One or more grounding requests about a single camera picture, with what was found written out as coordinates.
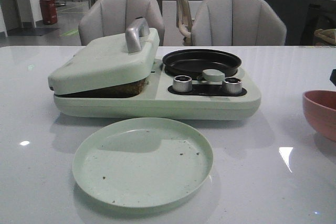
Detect bread slice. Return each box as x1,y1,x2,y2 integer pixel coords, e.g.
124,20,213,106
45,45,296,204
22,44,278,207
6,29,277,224
61,79,146,98

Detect red trash bin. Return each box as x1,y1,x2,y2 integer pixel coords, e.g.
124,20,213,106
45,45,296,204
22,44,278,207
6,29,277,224
39,0,57,25

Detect light green round plate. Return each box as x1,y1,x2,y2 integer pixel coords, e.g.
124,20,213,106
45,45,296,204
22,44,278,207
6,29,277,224
72,118,213,209

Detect right silver control knob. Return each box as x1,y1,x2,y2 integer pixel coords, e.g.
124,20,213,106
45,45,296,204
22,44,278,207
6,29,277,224
222,77,243,95

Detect black round frying pan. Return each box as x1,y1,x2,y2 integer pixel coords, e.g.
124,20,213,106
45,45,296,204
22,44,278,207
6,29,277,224
162,48,242,80

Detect beige plastic chair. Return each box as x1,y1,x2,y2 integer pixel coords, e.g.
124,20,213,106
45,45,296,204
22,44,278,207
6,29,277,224
176,0,193,46

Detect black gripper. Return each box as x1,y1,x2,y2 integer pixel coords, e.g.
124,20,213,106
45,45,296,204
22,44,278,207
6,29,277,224
330,69,336,86

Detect right grey upholstered chair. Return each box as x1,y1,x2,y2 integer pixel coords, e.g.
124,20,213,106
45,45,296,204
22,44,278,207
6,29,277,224
191,0,287,46

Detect green breakfast maker lid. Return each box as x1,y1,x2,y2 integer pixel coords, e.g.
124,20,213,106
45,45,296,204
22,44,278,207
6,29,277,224
48,18,160,95

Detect pink bowl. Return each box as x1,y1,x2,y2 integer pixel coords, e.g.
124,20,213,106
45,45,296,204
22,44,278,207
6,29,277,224
302,90,335,142

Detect left grey upholstered chair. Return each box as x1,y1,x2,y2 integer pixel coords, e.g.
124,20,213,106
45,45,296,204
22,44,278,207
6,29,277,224
78,0,165,46

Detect green breakfast maker base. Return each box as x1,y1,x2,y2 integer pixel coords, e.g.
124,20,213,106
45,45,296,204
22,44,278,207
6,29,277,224
54,59,261,120

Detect left silver control knob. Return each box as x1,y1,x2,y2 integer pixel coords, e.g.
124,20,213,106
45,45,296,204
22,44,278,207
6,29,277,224
172,75,192,93

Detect silver control knob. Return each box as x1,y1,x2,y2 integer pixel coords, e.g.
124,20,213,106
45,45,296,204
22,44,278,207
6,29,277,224
222,77,243,95
172,75,192,93

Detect grey upholstered chair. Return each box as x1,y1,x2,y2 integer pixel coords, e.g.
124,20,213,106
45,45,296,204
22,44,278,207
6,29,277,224
78,0,165,46
191,0,287,46

